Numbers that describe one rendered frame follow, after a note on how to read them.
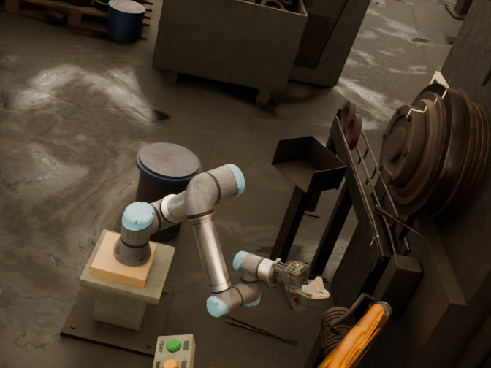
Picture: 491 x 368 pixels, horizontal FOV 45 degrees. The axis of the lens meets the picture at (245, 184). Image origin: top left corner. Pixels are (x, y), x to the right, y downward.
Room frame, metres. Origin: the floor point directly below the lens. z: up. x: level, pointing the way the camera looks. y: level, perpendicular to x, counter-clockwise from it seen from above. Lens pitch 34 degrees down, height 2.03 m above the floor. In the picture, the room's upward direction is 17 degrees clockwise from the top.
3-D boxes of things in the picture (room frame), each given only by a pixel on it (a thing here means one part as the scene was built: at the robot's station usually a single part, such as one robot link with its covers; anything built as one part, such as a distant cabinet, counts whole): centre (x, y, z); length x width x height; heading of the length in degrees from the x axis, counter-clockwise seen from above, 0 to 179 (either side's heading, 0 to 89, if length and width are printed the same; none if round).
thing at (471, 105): (1.92, -0.66, 1.11); 0.47 x 0.10 x 0.47; 8
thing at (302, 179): (2.37, -0.25, 0.36); 0.26 x 0.20 x 0.72; 43
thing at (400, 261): (1.67, -0.62, 0.68); 0.11 x 0.08 x 0.24; 98
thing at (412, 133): (1.89, -0.48, 1.11); 0.28 x 0.06 x 0.28; 8
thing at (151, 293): (1.81, 0.36, 0.28); 0.32 x 0.32 x 0.04; 3
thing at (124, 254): (1.80, 0.36, 0.40); 0.15 x 0.15 x 0.10
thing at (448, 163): (1.90, -0.57, 1.11); 0.47 x 0.06 x 0.47; 8
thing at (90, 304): (1.81, 0.36, 0.13); 0.40 x 0.40 x 0.26; 3
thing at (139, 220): (1.80, 0.36, 0.52); 0.13 x 0.12 x 0.14; 142
